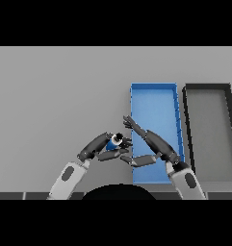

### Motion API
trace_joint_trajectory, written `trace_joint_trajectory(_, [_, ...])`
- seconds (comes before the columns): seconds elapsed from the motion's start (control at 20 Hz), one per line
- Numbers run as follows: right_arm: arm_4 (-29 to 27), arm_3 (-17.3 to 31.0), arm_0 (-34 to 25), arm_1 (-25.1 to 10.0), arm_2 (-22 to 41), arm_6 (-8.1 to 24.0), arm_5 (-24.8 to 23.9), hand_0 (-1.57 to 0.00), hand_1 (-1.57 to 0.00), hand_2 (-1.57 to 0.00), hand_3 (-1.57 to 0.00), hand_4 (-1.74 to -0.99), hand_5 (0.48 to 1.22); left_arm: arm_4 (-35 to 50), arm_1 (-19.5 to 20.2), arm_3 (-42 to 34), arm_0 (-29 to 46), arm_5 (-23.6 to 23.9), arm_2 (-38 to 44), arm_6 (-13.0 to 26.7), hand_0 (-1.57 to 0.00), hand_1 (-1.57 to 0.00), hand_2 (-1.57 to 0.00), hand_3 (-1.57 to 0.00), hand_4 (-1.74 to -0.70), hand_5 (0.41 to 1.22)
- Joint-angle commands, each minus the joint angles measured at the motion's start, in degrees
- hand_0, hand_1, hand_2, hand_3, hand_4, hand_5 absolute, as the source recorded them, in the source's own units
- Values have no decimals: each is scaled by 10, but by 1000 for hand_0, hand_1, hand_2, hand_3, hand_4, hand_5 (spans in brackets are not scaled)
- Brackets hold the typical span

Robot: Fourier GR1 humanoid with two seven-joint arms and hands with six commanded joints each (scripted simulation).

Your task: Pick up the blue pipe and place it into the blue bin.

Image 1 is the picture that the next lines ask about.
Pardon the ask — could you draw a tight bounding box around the blue bin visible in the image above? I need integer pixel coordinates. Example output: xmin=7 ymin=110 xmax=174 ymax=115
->
xmin=129 ymin=82 xmax=186 ymax=185

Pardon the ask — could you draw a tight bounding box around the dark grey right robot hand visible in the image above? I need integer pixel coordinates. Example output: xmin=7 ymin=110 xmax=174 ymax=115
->
xmin=119 ymin=114 xmax=190 ymax=172

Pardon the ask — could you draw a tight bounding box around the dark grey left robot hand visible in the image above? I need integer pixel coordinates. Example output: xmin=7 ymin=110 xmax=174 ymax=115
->
xmin=76 ymin=131 xmax=134 ymax=162

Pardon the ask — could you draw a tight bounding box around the flat black rounded shape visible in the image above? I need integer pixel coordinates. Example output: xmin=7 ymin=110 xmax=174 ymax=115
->
xmin=80 ymin=184 xmax=158 ymax=201

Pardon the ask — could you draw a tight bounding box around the dark grey bin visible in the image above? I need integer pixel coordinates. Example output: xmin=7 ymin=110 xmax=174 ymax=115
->
xmin=181 ymin=83 xmax=232 ymax=185

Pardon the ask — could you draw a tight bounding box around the blue pipe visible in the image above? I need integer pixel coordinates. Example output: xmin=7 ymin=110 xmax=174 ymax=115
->
xmin=105 ymin=132 xmax=125 ymax=152

